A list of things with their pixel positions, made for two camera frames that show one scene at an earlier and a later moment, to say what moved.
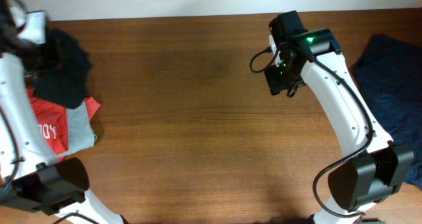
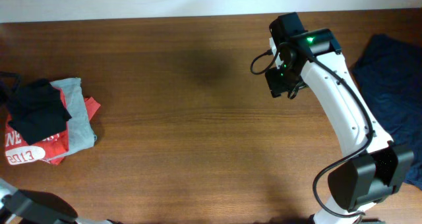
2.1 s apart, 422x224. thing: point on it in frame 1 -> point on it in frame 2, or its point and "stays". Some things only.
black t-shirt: (61, 67) -> (37, 110)
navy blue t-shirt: (390, 72) stays
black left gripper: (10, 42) -> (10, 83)
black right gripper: (274, 82) stays
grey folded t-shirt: (80, 132) stays
